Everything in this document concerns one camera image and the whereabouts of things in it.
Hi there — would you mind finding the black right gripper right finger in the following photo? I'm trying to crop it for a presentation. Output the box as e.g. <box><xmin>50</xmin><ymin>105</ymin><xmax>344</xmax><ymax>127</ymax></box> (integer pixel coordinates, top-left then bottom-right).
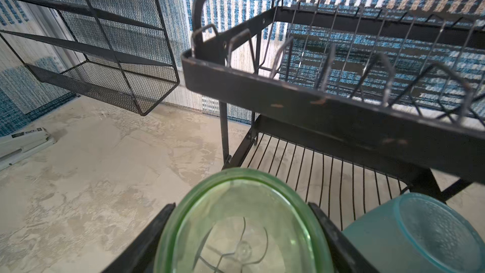
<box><xmin>308</xmin><ymin>202</ymin><xmax>378</xmax><ymax>272</ymax></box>

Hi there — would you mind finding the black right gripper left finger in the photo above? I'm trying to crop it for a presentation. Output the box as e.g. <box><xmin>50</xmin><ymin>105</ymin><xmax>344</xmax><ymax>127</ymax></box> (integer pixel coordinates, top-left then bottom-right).
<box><xmin>102</xmin><ymin>203</ymin><xmax>176</xmax><ymax>272</ymax></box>

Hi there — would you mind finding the teal translucent plastic cup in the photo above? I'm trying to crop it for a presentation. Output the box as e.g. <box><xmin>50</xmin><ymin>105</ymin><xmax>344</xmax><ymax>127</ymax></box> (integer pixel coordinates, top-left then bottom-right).
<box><xmin>343</xmin><ymin>193</ymin><xmax>484</xmax><ymax>272</ymax></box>

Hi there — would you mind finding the green plastic cup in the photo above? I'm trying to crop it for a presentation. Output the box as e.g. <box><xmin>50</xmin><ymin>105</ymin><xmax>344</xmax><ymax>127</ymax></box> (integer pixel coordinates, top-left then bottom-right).
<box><xmin>154</xmin><ymin>168</ymin><xmax>334</xmax><ymax>272</ymax></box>

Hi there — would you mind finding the black wire dish rack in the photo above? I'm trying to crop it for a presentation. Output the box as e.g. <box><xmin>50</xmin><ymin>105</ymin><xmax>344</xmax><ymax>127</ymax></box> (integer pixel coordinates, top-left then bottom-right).
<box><xmin>181</xmin><ymin>0</ymin><xmax>484</xmax><ymax>226</ymax></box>

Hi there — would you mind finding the black white stapler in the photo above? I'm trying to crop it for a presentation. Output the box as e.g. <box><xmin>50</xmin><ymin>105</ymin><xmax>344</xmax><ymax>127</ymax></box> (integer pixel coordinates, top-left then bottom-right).
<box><xmin>1</xmin><ymin>128</ymin><xmax>56</xmax><ymax>170</ymax></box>

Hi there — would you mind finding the black mesh shelf unit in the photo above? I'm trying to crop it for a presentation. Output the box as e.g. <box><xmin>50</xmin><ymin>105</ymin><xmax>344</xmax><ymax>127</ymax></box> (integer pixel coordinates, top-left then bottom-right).
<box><xmin>1</xmin><ymin>0</ymin><xmax>180</xmax><ymax>116</ymax></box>

